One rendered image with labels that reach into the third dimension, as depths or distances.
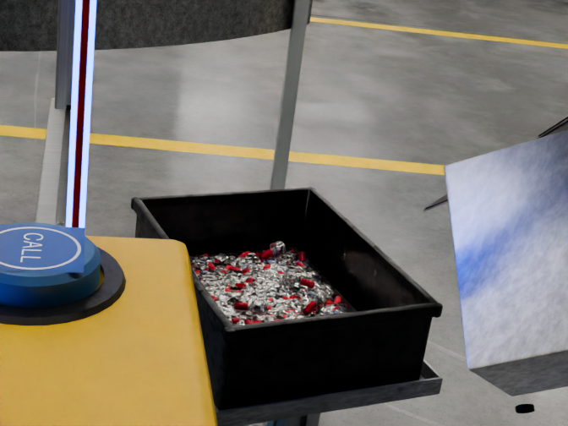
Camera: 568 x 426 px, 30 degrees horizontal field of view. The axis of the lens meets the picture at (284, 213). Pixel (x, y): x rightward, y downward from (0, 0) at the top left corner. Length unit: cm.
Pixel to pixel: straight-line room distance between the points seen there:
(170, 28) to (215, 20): 14
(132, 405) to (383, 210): 292
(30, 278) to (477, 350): 35
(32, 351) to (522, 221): 38
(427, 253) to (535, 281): 235
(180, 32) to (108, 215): 63
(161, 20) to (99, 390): 227
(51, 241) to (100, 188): 277
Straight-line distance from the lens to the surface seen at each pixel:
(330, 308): 83
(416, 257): 292
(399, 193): 332
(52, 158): 98
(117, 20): 246
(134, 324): 30
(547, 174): 62
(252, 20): 271
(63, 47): 109
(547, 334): 59
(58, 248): 32
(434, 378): 78
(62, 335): 29
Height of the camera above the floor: 123
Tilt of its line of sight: 24 degrees down
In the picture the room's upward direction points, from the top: 8 degrees clockwise
